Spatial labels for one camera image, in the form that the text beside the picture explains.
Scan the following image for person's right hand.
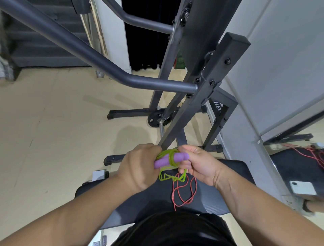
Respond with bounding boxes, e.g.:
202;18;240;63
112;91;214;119
177;145;224;188

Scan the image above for person's left hand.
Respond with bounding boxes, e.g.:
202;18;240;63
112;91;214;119
116;143;163;194

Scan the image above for green jump rope cord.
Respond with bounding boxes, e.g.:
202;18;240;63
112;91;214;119
156;148;188;182

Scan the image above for purple jump rope handle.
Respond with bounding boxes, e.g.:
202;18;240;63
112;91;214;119
154;153;189;169

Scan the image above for person's right forearm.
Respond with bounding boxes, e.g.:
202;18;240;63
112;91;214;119
215;168;324;246

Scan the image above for person's left forearm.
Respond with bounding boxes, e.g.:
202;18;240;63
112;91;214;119
0;175;143;246

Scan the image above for silver barbell bar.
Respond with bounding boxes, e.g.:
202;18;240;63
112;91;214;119
158;121;166;143

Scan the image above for black weight plate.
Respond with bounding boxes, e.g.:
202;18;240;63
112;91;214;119
147;110;173;128

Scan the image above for black padded bench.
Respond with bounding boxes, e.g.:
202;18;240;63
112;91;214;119
75;158;256;230

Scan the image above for small white box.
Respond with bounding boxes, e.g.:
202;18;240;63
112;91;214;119
92;169;109;182

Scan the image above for black shirt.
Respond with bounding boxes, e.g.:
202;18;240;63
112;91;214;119
111;210;237;246

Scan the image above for green crate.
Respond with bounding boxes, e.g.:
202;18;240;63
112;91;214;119
175;51;187;69

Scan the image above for grey steel gym rack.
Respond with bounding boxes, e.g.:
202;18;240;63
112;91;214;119
0;0;251;166

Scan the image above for black curtain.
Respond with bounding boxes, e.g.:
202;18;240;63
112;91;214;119
121;0;183;71

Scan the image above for black floor mat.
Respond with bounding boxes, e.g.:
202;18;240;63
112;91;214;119
269;148;324;197

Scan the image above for white smartphone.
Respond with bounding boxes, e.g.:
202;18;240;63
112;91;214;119
289;181;317;196

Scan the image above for leaning wooden planks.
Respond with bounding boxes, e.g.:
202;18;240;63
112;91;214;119
80;0;108;57

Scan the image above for grey staircase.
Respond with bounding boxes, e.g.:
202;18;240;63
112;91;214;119
0;0;92;68

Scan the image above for red cord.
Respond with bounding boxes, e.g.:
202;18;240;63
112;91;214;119
171;170;197;211

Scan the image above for red cable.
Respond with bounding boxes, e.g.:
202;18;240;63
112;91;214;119
283;143;324;170

